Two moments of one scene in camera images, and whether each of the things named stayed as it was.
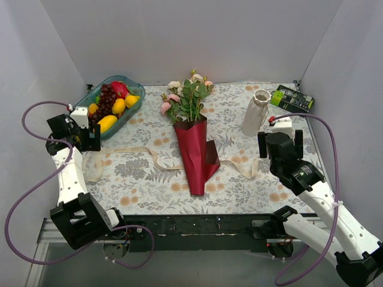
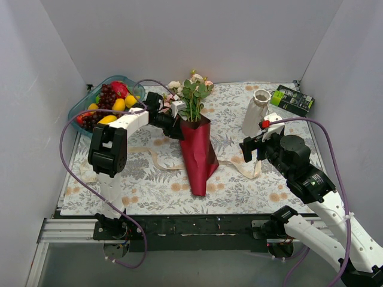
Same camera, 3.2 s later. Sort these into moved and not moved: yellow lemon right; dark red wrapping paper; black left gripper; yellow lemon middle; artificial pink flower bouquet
Moved: black left gripper
Not moved: dark red wrapping paper; yellow lemon middle; yellow lemon right; artificial pink flower bouquet
